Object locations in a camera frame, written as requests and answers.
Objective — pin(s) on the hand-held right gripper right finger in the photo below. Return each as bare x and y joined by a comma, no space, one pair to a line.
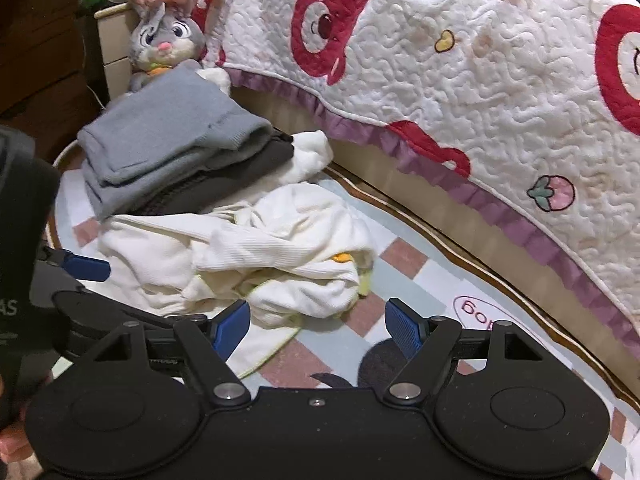
402,327

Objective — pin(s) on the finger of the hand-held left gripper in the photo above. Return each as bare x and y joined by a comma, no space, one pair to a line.
90,267

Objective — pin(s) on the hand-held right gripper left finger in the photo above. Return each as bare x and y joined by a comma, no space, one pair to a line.
232,325

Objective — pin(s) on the cream ribbed pajama shirt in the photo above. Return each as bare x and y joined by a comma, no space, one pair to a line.
280,240

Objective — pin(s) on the person's left hand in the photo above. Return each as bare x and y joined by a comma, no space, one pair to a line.
12,445

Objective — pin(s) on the checkered pastel rug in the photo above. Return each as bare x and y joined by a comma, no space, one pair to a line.
440,280

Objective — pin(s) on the folded dark grey garment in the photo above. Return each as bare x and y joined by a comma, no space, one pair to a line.
235,170

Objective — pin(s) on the folded grey sweater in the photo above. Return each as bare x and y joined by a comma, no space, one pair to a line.
165,130

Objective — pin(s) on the brown wooden wardrobe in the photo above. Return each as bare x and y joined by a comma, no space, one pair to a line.
35,35

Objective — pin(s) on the white fluffy garment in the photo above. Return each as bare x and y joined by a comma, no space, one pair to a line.
310,152

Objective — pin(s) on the cream nightstand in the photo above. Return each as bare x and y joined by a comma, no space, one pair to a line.
117,45

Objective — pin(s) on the grey plush rabbit toy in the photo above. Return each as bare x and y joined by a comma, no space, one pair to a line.
165,35

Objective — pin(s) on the white quilted bedspread red print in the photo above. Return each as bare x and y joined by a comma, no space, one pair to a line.
450,85

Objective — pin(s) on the beige bed frame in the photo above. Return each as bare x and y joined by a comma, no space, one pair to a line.
450,205

